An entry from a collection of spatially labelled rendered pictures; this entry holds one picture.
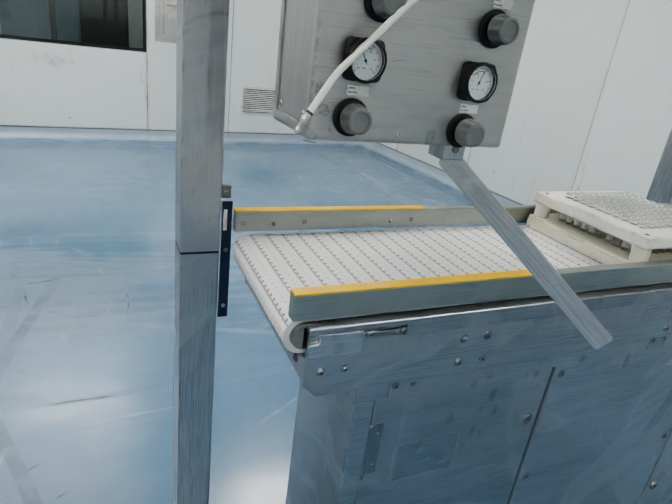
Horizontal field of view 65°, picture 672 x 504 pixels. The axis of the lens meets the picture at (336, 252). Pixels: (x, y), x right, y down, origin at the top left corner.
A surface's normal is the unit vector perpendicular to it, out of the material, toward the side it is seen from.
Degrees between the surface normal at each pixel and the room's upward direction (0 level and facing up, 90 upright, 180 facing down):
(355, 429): 90
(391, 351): 90
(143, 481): 0
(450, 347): 90
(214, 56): 90
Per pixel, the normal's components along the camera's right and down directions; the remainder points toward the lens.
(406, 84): 0.40, 0.40
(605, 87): -0.88, 0.08
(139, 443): 0.12, -0.92
